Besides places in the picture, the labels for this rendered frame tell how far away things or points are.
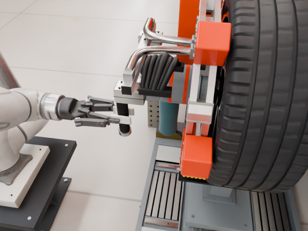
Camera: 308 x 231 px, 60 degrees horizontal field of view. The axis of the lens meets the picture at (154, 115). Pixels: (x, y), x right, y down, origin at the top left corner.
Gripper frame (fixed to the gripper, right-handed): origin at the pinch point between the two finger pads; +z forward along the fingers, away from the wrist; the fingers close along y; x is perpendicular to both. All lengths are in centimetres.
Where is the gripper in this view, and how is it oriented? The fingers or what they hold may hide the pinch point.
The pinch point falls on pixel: (122, 115)
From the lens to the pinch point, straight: 87.2
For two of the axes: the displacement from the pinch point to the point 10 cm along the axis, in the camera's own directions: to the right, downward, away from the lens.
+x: 0.0, -7.3, -6.9
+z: 9.9, 1.2, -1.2
